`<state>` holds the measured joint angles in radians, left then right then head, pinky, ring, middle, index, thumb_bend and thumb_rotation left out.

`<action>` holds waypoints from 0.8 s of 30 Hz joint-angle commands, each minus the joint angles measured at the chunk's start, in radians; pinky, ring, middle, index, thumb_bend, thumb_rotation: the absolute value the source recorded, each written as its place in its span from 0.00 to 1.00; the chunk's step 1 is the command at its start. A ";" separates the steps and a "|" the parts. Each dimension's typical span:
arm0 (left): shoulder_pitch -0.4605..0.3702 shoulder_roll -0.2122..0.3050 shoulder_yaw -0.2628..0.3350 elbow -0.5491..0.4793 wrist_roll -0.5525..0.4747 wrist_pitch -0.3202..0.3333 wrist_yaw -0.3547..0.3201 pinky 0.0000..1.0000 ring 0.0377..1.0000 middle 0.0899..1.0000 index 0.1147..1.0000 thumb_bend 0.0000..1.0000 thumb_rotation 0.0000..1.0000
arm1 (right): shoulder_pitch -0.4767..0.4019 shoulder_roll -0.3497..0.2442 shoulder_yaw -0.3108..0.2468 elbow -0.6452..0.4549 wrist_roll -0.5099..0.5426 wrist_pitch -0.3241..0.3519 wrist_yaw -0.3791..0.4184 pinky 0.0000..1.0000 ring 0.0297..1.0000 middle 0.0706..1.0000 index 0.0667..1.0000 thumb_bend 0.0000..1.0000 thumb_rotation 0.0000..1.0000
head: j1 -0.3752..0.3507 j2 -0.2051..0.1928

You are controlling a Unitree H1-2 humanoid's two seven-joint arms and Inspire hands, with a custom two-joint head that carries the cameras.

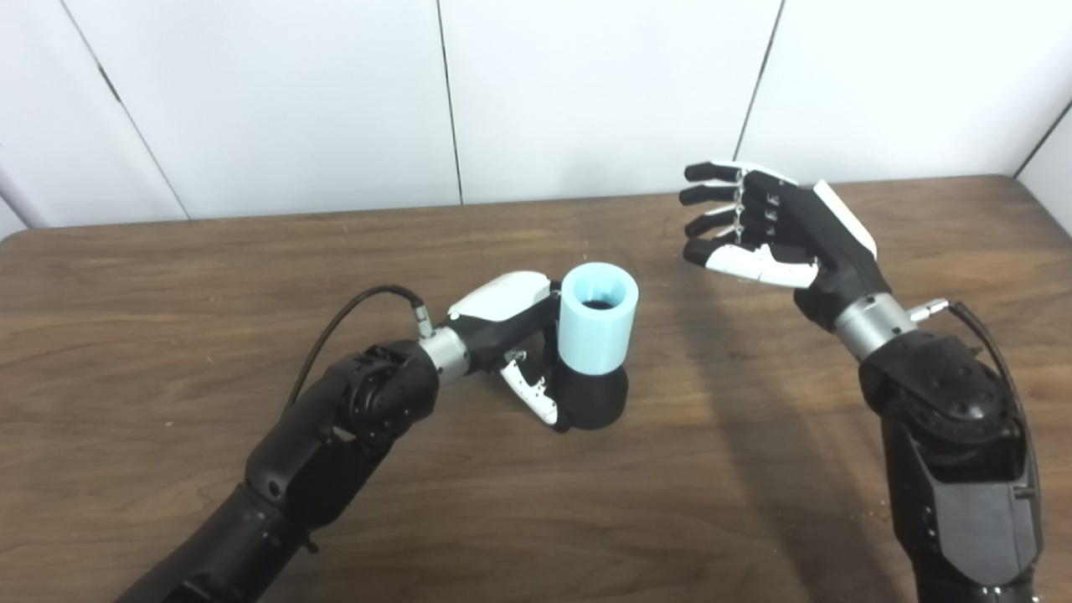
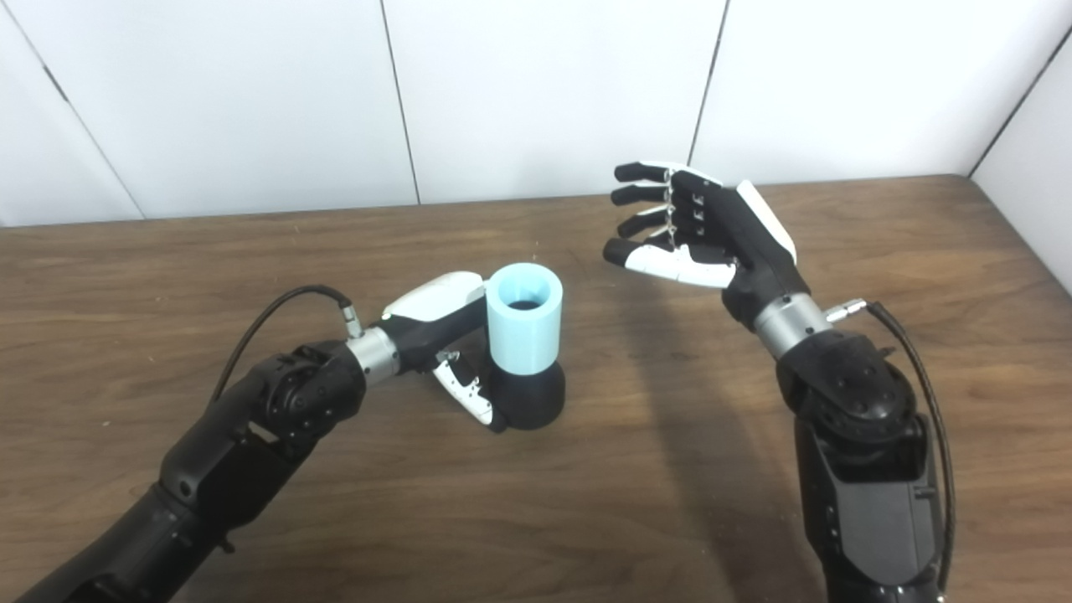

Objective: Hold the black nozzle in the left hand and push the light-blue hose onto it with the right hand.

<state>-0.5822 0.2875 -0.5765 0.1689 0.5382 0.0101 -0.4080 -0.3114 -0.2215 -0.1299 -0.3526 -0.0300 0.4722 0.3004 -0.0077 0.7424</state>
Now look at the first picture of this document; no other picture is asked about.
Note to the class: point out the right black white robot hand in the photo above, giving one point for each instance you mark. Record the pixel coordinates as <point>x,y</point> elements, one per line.
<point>812,234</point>

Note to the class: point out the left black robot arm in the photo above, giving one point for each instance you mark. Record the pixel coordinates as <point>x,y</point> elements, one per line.
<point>335,435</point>

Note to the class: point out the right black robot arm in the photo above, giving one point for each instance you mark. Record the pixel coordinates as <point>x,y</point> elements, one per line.
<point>946,419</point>

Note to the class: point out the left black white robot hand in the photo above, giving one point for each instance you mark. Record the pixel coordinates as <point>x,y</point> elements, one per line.
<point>502,301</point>

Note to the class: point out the black wall panel hinge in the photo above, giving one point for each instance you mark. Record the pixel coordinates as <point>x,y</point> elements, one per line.
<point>109,84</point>

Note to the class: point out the black funnel-shaped nozzle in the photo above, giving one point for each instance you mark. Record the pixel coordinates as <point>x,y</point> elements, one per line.
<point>595,402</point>

